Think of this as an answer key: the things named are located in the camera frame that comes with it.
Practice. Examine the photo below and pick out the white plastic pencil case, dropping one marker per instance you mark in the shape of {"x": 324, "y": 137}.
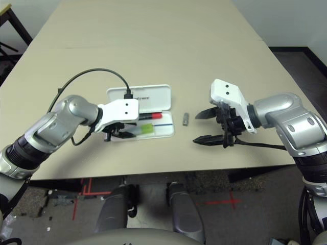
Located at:
{"x": 158, "y": 99}

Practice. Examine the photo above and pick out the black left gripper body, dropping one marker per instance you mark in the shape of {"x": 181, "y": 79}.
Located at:
{"x": 116, "y": 128}

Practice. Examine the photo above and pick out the black tripod stand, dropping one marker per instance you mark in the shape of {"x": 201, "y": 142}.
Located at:
{"x": 6, "y": 47}

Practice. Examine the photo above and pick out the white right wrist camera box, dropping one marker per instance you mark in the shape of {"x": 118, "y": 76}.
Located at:
{"x": 224, "y": 92}

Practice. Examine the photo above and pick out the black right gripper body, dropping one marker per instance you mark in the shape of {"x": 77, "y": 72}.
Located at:
{"x": 231, "y": 118}

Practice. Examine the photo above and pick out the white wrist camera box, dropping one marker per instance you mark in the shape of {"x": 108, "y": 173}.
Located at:
{"x": 122, "y": 109}
{"x": 224, "y": 92}

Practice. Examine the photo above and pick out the pale highlighter with green cap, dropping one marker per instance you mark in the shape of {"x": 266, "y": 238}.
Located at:
{"x": 148, "y": 128}

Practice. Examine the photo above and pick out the beige side table black frame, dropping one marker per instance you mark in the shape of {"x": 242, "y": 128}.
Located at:
{"x": 21, "y": 26}

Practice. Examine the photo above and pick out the black table foot beam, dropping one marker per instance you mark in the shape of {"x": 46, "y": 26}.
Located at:
{"x": 58, "y": 185}

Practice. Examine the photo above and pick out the blue grey floor object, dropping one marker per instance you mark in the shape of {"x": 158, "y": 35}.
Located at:
{"x": 281, "y": 242}

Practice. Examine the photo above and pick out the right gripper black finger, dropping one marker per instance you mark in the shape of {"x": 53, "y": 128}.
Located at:
{"x": 207, "y": 114}
{"x": 208, "y": 140}

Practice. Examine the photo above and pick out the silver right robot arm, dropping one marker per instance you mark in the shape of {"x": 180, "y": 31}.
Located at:
{"x": 281, "y": 109}

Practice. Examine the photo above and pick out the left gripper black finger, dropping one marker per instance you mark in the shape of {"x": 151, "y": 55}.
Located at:
{"x": 131, "y": 123}
{"x": 127, "y": 135}

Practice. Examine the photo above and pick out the beige robot torso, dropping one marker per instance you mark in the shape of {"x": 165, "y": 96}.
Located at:
{"x": 135, "y": 238}

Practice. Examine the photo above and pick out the clear plastic bag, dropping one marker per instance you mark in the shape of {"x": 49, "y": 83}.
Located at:
{"x": 5, "y": 227}

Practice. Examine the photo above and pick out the dark grey robot right leg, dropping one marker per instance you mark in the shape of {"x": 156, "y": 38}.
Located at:
{"x": 186, "y": 214}

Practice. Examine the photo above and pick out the dark grey robot left leg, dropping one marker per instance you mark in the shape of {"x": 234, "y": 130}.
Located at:
{"x": 115, "y": 211}

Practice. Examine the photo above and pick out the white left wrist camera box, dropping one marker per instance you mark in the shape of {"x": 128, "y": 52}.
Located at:
{"x": 122, "y": 109}

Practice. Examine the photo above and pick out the black marker with red cap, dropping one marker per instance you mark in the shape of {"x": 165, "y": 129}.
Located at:
{"x": 155, "y": 116}

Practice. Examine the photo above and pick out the dark grey robot leg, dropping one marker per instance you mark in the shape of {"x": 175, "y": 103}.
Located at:
{"x": 186, "y": 214}
{"x": 115, "y": 211}

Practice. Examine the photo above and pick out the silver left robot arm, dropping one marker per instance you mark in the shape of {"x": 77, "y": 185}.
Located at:
{"x": 74, "y": 109}

